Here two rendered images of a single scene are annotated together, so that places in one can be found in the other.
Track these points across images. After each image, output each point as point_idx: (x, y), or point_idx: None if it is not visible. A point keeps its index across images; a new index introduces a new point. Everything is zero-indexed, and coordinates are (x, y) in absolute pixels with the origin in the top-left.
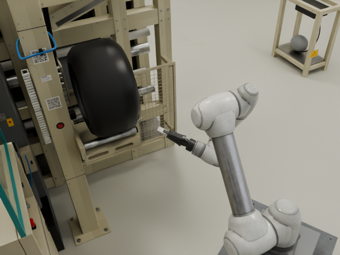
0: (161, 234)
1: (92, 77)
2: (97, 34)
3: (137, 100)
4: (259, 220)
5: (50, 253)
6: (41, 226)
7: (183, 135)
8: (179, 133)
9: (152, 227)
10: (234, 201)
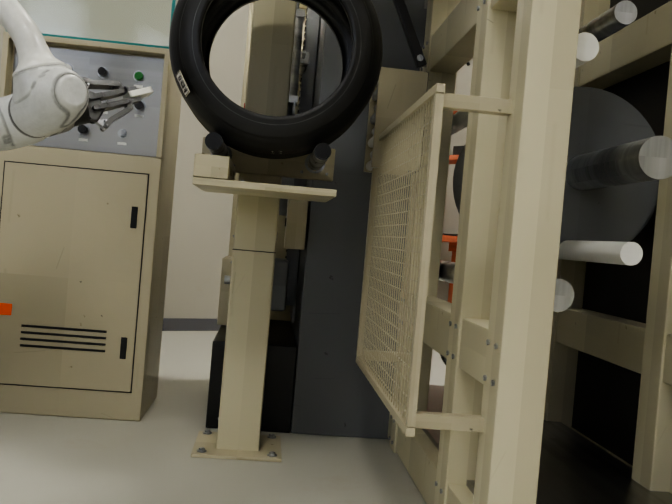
0: (100, 490)
1: None
2: (467, 21)
3: (177, 16)
4: None
5: (53, 166)
6: (92, 152)
7: (87, 78)
8: (98, 80)
9: (137, 487)
10: None
